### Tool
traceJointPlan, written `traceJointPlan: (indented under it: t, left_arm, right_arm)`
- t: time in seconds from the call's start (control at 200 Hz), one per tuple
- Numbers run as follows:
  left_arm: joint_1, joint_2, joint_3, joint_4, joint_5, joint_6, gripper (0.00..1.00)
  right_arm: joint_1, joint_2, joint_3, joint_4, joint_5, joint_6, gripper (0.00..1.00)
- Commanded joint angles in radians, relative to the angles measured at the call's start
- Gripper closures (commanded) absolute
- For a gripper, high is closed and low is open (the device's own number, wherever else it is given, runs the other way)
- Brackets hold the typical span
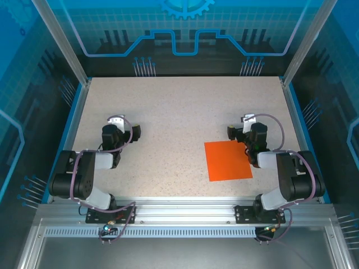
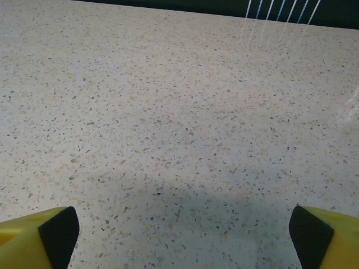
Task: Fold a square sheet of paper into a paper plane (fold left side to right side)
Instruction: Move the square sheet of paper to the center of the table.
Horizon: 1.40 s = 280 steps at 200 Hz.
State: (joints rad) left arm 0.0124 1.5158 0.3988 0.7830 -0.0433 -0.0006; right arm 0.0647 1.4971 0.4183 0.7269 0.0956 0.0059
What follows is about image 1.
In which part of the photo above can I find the orange paper sheet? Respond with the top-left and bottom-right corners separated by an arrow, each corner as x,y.
204,141 -> 253,182

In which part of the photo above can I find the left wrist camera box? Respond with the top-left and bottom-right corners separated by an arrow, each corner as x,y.
107,114 -> 126,132

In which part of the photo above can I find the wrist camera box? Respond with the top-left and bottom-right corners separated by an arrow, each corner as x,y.
242,113 -> 257,134
107,114 -> 126,132

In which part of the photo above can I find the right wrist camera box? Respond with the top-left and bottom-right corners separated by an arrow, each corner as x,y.
242,113 -> 257,134

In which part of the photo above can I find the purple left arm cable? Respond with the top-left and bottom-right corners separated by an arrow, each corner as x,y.
69,115 -> 138,244

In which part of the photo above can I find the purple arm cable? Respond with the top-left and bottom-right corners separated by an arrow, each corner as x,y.
243,113 -> 317,244
69,115 -> 138,244

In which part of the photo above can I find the aluminium table side rail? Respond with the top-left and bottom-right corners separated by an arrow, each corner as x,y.
46,80 -> 93,204
281,80 -> 331,204

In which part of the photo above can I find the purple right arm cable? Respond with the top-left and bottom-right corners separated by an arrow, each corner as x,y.
243,113 -> 317,244

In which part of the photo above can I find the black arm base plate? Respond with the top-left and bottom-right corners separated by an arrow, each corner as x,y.
85,205 -> 137,224
234,205 -> 287,224

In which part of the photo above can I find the aluminium mounting rail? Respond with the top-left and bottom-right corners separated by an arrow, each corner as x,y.
36,196 -> 337,225

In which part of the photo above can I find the aluminium frame post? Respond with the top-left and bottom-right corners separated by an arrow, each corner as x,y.
31,0 -> 93,85
281,0 -> 338,85

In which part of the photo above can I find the slotted grey cable duct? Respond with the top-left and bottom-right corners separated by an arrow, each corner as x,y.
44,226 -> 257,238

